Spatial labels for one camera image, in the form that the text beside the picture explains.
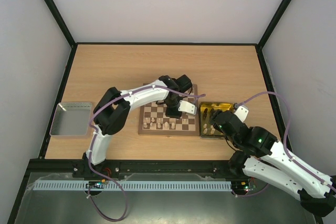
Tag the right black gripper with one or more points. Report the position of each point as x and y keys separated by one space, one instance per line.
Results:
x=217 y=118

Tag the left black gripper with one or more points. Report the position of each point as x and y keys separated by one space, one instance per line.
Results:
x=169 y=113

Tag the yellow tin tray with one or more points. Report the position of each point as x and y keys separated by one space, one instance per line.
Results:
x=206 y=113

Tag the wooden chess board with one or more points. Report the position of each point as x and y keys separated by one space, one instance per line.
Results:
x=153 y=121

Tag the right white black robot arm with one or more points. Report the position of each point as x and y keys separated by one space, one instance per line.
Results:
x=261 y=155

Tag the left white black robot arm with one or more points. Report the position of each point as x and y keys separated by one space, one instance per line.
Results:
x=110 y=114

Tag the clear plastic sheet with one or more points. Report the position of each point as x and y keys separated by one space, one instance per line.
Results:
x=271 y=206

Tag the silver metal tray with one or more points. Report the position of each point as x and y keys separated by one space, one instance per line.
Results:
x=71 y=119

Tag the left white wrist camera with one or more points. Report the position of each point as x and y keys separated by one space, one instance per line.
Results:
x=187 y=107

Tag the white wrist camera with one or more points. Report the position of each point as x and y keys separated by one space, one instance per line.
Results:
x=241 y=111
x=187 y=107

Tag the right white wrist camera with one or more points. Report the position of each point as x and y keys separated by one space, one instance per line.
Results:
x=241 y=111

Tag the black aluminium frame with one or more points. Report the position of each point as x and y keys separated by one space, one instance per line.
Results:
x=41 y=164

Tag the grey slotted cable duct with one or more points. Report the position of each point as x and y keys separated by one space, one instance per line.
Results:
x=78 y=185

